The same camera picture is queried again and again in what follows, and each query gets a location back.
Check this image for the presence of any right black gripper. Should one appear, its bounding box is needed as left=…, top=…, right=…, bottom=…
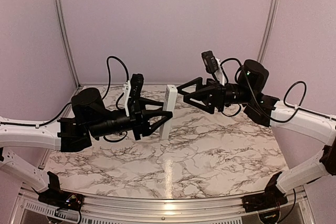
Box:
left=177, top=76, right=255, bottom=114

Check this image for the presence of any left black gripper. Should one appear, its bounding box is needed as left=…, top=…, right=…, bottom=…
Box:
left=87, top=96, right=173, bottom=140

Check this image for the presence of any white remote control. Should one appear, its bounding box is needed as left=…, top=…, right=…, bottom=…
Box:
left=160, top=84, right=177, bottom=140

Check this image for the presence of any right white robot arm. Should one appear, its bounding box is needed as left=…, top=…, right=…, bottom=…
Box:
left=177, top=57, right=335, bottom=207

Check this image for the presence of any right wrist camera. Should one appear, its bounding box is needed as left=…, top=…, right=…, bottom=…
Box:
left=201, top=50, right=219, bottom=74

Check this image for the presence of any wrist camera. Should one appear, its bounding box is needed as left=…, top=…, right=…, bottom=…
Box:
left=201, top=50, right=219, bottom=74
left=130, top=73, right=144, bottom=100

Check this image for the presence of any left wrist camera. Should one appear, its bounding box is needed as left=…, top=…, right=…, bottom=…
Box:
left=130, top=73, right=144, bottom=100

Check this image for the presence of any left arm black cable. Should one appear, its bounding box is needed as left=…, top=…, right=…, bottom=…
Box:
left=0, top=56, right=131, bottom=142

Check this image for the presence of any right aluminium frame post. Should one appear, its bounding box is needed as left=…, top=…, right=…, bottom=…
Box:
left=256, top=0, right=284, bottom=63

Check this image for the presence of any aluminium frame post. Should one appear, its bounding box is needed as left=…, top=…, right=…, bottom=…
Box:
left=256, top=0, right=284, bottom=63
left=54, top=0, right=80, bottom=89

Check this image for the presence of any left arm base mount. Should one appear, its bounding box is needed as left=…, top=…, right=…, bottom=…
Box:
left=37, top=172, right=84, bottom=211

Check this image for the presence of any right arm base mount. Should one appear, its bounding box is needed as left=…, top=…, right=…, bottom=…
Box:
left=242, top=172, right=288, bottom=212

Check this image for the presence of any front aluminium rail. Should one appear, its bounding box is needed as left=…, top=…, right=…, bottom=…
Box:
left=9, top=184, right=316, bottom=223

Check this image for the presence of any left aluminium frame post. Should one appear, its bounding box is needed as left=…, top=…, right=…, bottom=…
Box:
left=54, top=0, right=80, bottom=89

